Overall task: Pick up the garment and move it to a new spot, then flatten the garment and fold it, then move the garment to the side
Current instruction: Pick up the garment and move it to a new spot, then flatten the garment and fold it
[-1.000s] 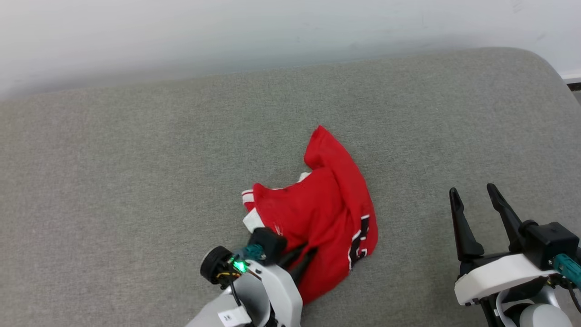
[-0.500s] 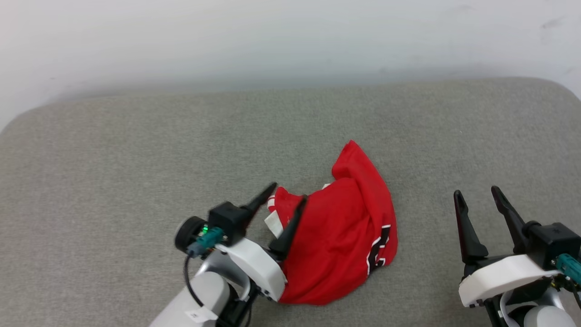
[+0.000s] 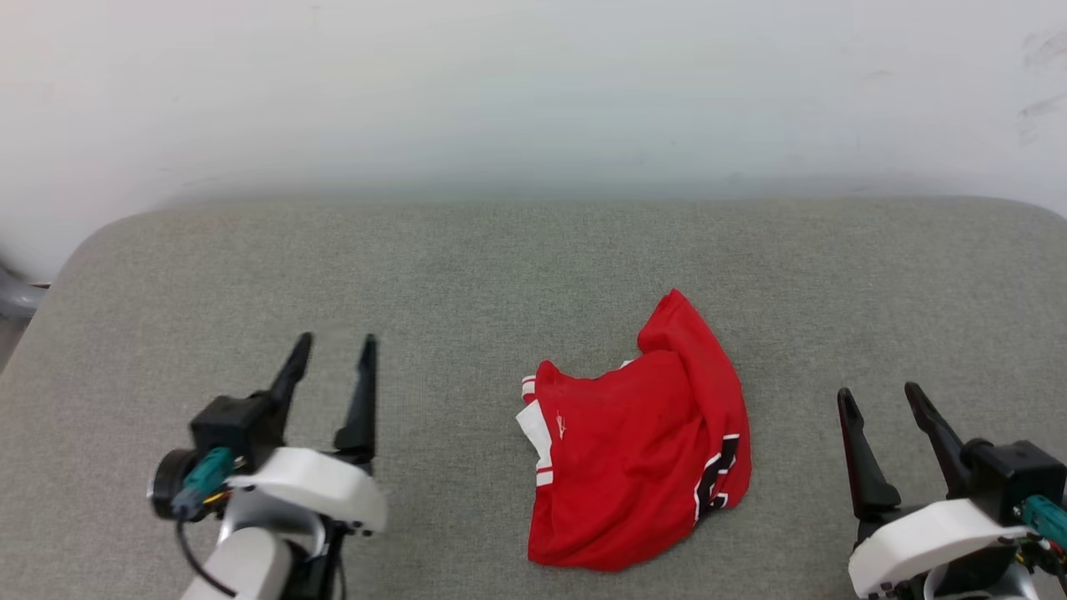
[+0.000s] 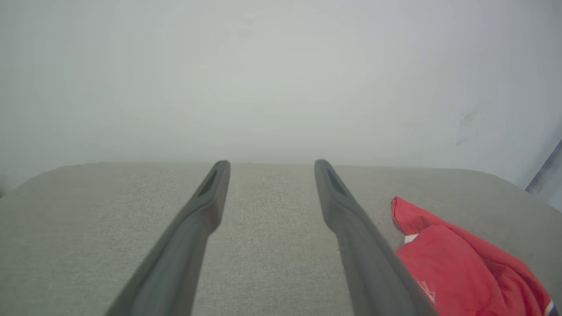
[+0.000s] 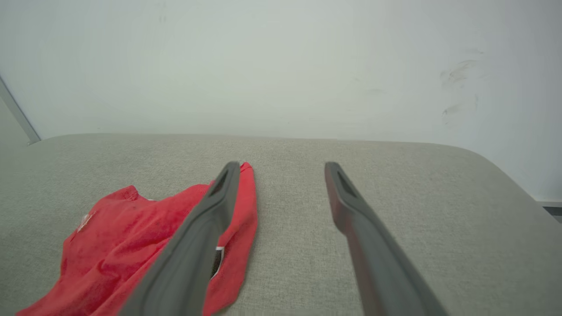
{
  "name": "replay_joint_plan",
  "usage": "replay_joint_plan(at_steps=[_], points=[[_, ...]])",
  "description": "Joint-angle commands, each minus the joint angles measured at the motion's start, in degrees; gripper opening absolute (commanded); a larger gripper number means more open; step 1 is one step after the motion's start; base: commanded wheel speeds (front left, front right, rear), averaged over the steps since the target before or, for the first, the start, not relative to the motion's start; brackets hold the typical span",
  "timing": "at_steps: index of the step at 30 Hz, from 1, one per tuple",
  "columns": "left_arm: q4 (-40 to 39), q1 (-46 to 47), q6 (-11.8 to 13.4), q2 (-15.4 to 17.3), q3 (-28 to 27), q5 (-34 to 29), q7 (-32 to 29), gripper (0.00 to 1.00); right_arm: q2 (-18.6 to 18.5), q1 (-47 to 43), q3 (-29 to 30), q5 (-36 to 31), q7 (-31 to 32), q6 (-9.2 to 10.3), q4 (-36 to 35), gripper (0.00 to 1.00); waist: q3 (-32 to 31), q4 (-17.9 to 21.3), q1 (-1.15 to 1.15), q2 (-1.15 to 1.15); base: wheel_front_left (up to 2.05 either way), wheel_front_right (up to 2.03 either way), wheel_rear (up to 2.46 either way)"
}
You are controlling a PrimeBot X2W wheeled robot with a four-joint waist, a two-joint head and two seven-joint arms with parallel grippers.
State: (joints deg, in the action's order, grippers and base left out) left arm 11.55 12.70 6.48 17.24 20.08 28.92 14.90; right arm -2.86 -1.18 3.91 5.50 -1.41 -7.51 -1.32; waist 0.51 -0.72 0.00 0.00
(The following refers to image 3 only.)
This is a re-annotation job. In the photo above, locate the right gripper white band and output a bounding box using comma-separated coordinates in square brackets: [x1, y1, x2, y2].
[837, 382, 1036, 600]

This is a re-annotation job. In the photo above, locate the red basketball jersey number 23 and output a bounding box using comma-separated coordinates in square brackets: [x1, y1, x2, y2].
[515, 288, 753, 573]

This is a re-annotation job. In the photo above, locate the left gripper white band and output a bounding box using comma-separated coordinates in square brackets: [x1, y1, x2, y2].
[148, 332, 390, 536]

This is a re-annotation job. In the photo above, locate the grey metal frame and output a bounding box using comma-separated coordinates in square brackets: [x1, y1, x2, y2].
[0, 257, 51, 323]

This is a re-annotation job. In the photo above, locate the right arm teal-plug black cable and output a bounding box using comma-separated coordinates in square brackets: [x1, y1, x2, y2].
[1019, 495, 1067, 554]

